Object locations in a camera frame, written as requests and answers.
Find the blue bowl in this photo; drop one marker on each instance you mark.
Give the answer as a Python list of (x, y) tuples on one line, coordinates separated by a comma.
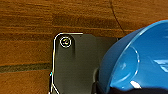
[(143, 60)]

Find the dark robot base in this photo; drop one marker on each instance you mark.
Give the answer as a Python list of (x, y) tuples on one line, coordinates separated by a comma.
[(76, 66)]

